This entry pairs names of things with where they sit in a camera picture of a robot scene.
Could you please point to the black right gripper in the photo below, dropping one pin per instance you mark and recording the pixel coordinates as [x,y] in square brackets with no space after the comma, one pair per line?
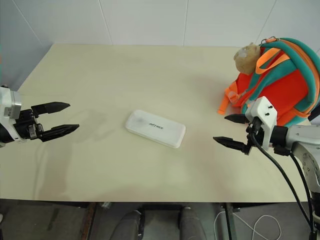
[260,136]

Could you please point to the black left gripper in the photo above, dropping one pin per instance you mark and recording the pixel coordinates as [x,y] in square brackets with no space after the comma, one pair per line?
[26,125]

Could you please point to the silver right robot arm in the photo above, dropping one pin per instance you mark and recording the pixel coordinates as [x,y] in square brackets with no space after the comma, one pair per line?
[301,135]

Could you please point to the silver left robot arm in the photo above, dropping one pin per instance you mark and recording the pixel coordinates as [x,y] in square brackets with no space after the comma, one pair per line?
[3,135]

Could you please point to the orange and teal backpack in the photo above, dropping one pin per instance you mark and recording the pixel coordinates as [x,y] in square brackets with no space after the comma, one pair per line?
[282,85]

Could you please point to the white rectangular case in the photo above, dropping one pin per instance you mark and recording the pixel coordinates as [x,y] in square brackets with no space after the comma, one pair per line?
[155,128]

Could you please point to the tan plush bear toy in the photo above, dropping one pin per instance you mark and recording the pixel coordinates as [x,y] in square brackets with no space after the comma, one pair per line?
[246,58]

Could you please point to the metal table leg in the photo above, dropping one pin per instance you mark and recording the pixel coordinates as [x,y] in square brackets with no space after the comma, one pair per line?
[228,221]

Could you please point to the dark rounded grey shape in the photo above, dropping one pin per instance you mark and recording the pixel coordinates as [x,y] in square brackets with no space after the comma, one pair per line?
[127,225]
[192,223]

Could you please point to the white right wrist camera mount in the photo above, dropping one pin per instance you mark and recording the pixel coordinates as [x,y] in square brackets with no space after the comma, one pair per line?
[263,110]

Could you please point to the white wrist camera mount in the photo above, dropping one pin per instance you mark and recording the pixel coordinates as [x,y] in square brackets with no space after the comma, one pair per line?
[263,110]
[10,102]

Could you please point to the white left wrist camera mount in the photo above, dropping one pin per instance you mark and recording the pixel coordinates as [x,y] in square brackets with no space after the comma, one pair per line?
[10,102]

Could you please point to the rusty brown table frame bar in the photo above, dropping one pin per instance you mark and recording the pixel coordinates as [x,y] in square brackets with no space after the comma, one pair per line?
[87,221]

